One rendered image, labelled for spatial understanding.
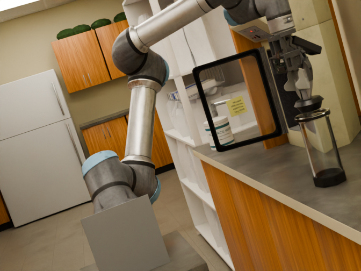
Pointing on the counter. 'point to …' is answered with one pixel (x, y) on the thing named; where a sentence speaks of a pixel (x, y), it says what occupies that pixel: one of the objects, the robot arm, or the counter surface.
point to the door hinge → (274, 90)
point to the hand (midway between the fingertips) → (306, 93)
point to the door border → (265, 92)
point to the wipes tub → (209, 135)
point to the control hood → (261, 23)
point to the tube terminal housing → (324, 70)
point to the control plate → (255, 33)
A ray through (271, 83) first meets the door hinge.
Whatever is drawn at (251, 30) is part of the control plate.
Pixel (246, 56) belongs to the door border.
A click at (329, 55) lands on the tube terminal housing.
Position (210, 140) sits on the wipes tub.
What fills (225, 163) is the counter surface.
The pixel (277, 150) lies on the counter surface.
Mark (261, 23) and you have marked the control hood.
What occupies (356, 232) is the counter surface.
